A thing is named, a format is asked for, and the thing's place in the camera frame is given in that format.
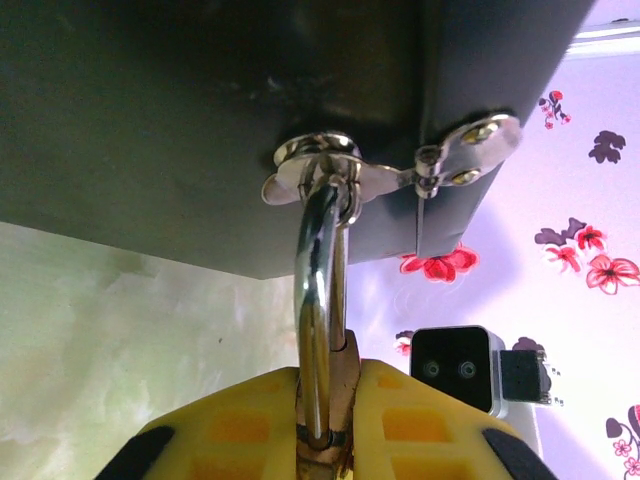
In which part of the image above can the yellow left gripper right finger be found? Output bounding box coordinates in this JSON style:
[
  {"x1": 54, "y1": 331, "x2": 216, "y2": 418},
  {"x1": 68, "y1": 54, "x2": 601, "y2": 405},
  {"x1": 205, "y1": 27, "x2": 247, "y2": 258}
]
[{"x1": 351, "y1": 358, "x2": 559, "y2": 480}]

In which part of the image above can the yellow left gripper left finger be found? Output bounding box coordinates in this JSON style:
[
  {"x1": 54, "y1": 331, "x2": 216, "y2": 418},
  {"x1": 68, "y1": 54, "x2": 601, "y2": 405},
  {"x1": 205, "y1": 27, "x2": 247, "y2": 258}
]
[{"x1": 94, "y1": 365, "x2": 304, "y2": 480}]

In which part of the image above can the starry night painted box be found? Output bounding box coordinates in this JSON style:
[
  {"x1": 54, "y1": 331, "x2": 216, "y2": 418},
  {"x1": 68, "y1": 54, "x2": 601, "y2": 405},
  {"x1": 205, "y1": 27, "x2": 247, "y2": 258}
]
[{"x1": 0, "y1": 0, "x2": 599, "y2": 279}]

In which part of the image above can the silver hasp latch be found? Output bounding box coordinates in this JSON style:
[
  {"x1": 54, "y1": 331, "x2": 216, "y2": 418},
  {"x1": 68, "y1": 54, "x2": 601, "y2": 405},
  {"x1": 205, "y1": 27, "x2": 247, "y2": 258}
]
[{"x1": 259, "y1": 112, "x2": 524, "y2": 226}]

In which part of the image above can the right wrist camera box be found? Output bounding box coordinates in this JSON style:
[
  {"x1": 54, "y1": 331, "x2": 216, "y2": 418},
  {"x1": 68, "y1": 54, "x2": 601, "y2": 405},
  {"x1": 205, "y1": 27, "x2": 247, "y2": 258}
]
[{"x1": 409, "y1": 324, "x2": 554, "y2": 420}]

